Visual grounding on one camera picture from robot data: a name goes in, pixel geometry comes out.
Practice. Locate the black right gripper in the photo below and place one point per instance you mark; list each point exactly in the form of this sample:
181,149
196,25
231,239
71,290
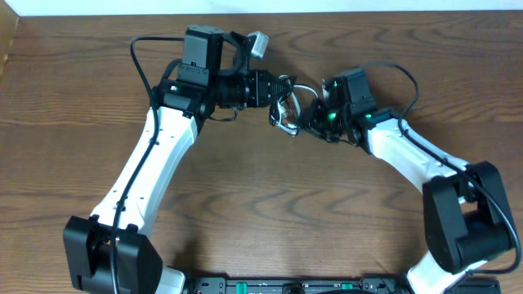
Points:
312,122

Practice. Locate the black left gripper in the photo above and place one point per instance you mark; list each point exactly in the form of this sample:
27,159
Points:
261,87

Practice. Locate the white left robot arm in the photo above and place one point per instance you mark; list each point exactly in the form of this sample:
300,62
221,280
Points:
110,251

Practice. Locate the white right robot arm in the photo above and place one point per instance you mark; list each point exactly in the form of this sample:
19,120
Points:
468,223

